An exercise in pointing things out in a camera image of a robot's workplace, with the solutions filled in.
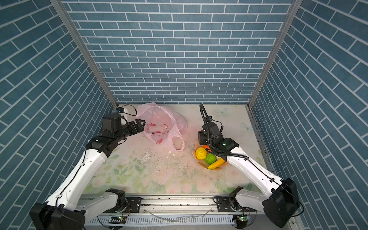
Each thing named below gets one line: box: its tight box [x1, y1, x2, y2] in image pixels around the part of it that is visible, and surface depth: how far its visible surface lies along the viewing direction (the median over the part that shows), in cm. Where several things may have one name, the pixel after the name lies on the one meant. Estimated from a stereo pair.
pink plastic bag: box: [135, 102, 188, 152], surface depth 93 cm
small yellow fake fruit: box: [195, 147, 207, 160], surface depth 86 cm
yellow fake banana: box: [207, 157, 226, 170], surface depth 84 cm
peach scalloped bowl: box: [192, 146, 230, 172], surface depth 86 cm
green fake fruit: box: [204, 152, 218, 165], surface depth 85 cm
